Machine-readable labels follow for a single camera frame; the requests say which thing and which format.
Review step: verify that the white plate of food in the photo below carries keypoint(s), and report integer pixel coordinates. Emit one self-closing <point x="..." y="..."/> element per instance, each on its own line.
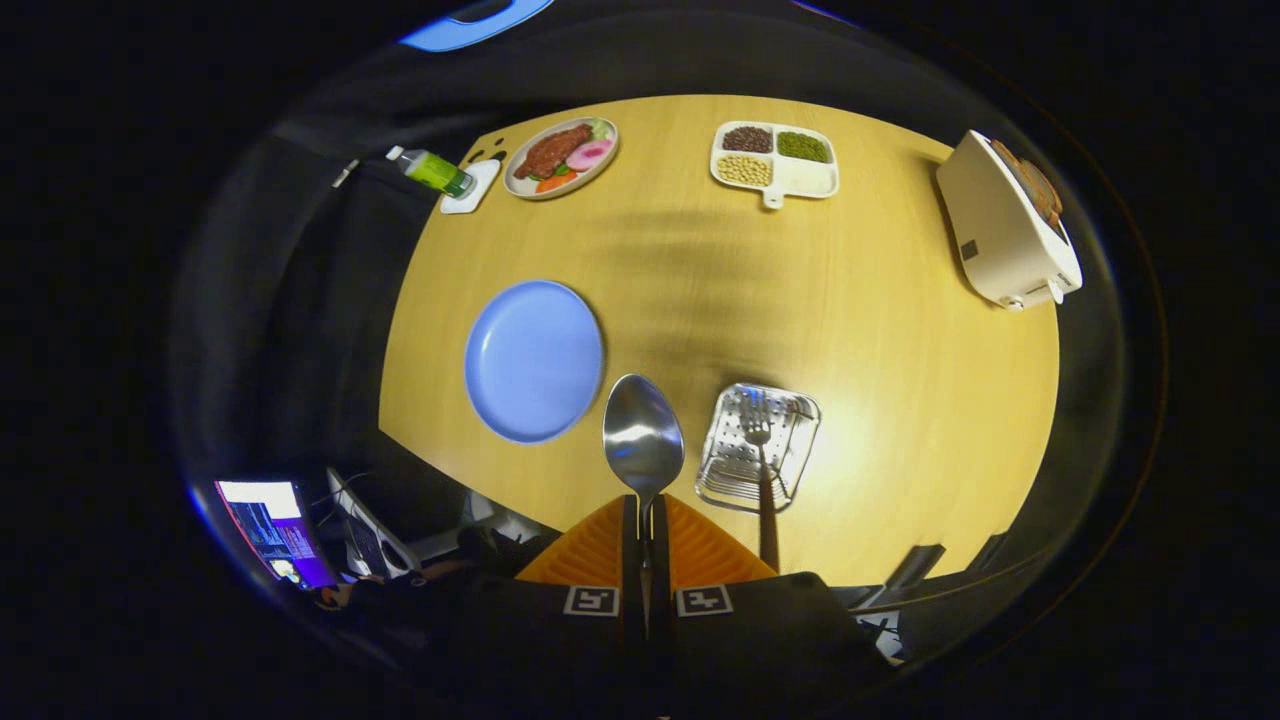
<point x="555" y="155"/>

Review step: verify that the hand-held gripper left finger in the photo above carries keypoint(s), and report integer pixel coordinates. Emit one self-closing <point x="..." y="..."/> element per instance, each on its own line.
<point x="630" y="560"/>

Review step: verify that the metal fork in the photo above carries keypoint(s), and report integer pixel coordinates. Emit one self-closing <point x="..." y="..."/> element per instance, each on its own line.
<point x="768" y="520"/>

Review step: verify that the computer monitor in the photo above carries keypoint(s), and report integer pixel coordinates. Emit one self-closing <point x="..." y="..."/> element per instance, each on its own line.
<point x="270" y="530"/>

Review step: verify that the white square coaster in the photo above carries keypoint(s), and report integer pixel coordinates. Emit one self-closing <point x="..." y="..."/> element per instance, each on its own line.
<point x="475" y="195"/>

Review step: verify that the black bracket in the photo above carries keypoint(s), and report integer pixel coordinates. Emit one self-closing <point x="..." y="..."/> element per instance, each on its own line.
<point x="988" y="552"/>
<point x="915" y="566"/>

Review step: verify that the blue round plate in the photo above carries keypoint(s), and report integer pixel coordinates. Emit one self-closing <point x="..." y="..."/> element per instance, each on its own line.
<point x="535" y="360"/>

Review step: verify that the toast slice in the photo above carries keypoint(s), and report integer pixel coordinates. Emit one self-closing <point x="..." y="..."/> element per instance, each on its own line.
<point x="1040" y="190"/>

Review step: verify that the perforated metal basket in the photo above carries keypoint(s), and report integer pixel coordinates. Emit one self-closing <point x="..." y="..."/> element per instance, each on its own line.
<point x="730" y="460"/>

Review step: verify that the open laptop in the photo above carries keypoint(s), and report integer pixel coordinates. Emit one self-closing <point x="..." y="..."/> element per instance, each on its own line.
<point x="375" y="530"/>

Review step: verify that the white toaster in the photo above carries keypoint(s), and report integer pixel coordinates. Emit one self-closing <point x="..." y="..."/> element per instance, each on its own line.
<point x="990" y="230"/>

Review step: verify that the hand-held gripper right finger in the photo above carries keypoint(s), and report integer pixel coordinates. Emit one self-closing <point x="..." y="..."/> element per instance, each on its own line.
<point x="660" y="560"/>

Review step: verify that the green drink bottle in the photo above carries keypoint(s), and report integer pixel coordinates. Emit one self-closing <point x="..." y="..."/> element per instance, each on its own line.
<point x="435" y="171"/>

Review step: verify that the white divided bean dish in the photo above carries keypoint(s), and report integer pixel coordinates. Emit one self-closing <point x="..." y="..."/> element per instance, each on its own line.
<point x="805" y="178"/>

